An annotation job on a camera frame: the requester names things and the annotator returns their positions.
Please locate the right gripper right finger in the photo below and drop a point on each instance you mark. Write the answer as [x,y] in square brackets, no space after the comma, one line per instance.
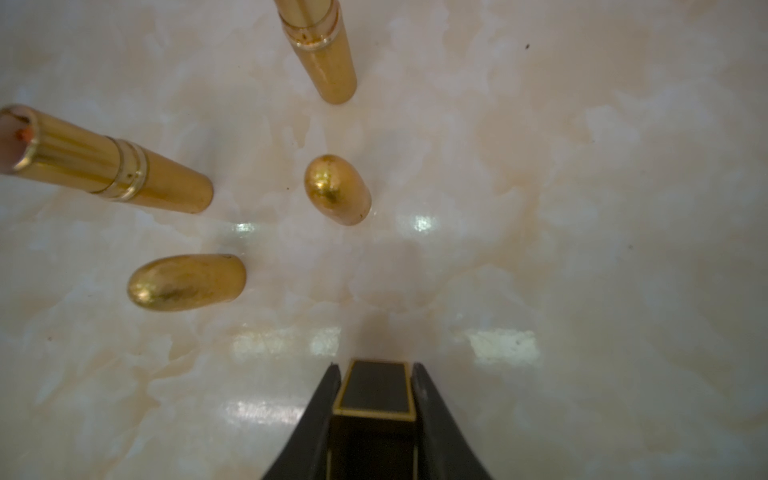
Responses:
[443,452]

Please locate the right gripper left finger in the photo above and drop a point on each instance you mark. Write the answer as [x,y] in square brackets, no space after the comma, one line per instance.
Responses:
[305,454]

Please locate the square gold black lipstick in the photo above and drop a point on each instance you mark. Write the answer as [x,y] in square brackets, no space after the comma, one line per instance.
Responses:
[373,426]

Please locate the gold lipstick cap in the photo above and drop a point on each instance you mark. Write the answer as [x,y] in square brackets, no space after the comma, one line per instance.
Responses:
[337,190]
[186,282]

